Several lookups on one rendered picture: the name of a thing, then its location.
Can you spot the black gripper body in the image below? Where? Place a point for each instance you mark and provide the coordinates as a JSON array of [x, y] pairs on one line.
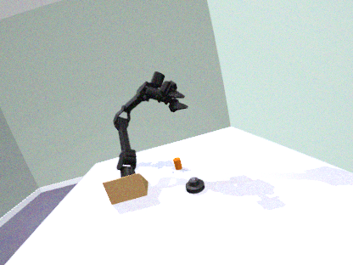
[[159, 95]]

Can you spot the orange cone-shaped knob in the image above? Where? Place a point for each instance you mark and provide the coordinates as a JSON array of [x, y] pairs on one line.
[[177, 163]]

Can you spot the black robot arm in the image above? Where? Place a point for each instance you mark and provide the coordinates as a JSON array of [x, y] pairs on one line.
[[128, 155]]

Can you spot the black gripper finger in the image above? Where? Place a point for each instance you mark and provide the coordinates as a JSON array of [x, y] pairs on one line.
[[179, 106], [173, 93]]

